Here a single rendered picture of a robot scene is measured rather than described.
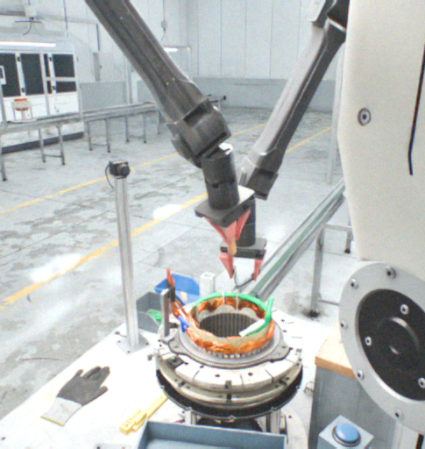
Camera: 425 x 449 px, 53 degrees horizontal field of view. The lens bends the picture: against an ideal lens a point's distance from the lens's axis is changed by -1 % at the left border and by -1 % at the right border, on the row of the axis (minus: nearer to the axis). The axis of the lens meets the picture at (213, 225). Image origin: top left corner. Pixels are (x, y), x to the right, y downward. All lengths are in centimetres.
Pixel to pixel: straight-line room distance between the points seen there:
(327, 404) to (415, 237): 76
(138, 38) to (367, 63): 40
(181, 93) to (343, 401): 72
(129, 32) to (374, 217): 44
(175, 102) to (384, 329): 43
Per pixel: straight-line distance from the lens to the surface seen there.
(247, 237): 98
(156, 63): 67
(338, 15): 93
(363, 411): 104
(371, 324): 43
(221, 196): 75
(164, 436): 86
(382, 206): 36
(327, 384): 103
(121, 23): 67
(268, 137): 94
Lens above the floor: 166
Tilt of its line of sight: 21 degrees down
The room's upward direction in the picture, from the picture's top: straight up
